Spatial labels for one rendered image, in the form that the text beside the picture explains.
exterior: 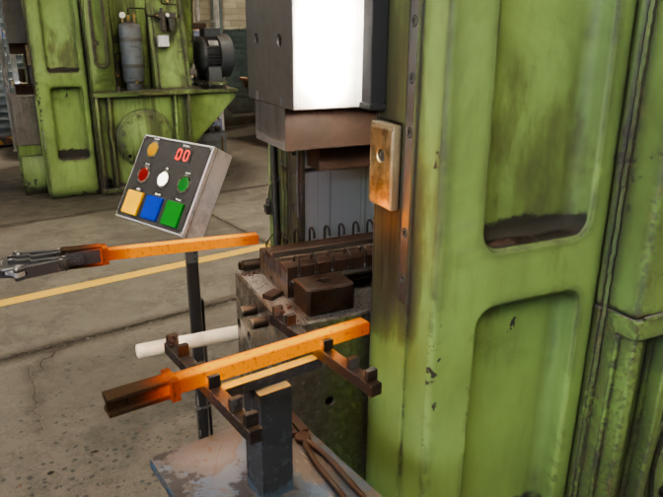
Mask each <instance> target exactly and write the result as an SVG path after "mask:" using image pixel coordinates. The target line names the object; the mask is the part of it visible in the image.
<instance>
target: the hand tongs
mask: <svg viewBox="0 0 663 497"><path fill-rule="evenodd" d="M292 438H295V442H296V443H297V444H298V445H303V446H304V449H305V451H306V453H307V455H308V457H309V459H310V460H311V462H312V464H313V465H314V467H315V468H316V469H317V471H318V472H319V473H320V474H321V476H322V477H323V478H324V479H325V481H326V482H327V483H328V484H329V485H330V487H331V488H332V489H333V491H334V492H335V493H336V494H337V495H338V497H347V496H346V494H345V493H344V492H343V491H342V490H341V488H340V487H339V486H338V485H337V484H336V482H335V481H334V480H333V479H332V477H331V476H330V475H329V474H328V473H327V471H326V470H325V469H324V468H323V467H322V465H321V464H320V463H319V461H318V460H317V458H316V457H315V455H314V453H313V452H312V450H311V448H312V449H313V450H314V451H316V452H317V453H318V454H319V455H321V456H322V457H323V458H324V459H325V460H326V461H327V462H328V463H329V464H330V465H331V466H332V467H333V468H334V470H335V471H336V472H337V473H338V474H339V475H340V476H341V478H342V479H343V480H344V481H345V482H346V483H347V484H348V486H349V487H350V488H351V489H352V490H353V491H354V492H355V494H356V495H357V496H358V497H367V496H366V494H365V493H364V492H363V491H362V490H361V489H360V488H359V487H358V486H357V484H356V483H355V482H354V481H353V480H352V479H351V478H350V477H349V475H348V474H347V473H346V472H345V471H344V470H343V469H342V468H341V466H340V465H339V464H338V463H337V462H336V461H335V460H334V459H333V458H332V457H331V456H330V455H329V454H328V453H327V452H326V451H325V450H323V449H322V448H321V447H320V446H318V445H317V444H316V443H314V442H313V441H311V434H310V433H309V432H308V427H307V426H306V425H305V424H304V423H303V422H302V420H301V419H300V418H299V417H298V416H297V415H296V414H295V413H294V411H293V410H292Z"/></svg>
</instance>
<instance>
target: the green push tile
mask: <svg viewBox="0 0 663 497"><path fill-rule="evenodd" d="M184 207H185V204H182V203H178V202H176V201H172V200H168V202H167V204H166V207H165V210H164V213H163V215H162V218H161V221H160V224H162V225H165V226H169V227H172V228H175V229H176V228H177V227H178V224H179V221H180V219H181V217H182V214H183V211H184Z"/></svg>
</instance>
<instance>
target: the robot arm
mask: <svg viewBox="0 0 663 497"><path fill-rule="evenodd" d="M99 262H102V259H101V251H100V249H90V250H81V251H74V252H67V253H65V255H62V256H61V250H60V248H52V249H40V250H28V251H16V250H15V251H13V254H10V255H7V256H5V257H1V258H0V285H1V278H15V281H16V282H19V281H22V280H25V279H28V278H33V277H37V276H42V275H46V274H51V273H56V272H61V271H64V270H65V271H68V267H71V266H78V265H85V264H92V263H99Z"/></svg>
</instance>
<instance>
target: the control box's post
mask: <svg viewBox="0 0 663 497"><path fill-rule="evenodd" d="M184 258H185V266H186V280H187V292H188V306H189V320H190V333H197V332H202V315H201V301H200V286H199V271H198V250H197V251H188V252H185V253H184ZM192 358H193V359H194V360H195V361H196V362H201V361H204V346H201V347H196V348H192ZM195 401H196V405H197V407H202V406H206V405H207V398H206V397H205V396H204V394H203V393H202V392H201V391H200V390H199V389H195ZM196 414H197V429H198V440H200V439H202V438H205V437H208V436H209V421H208V408H205V409H201V410H196Z"/></svg>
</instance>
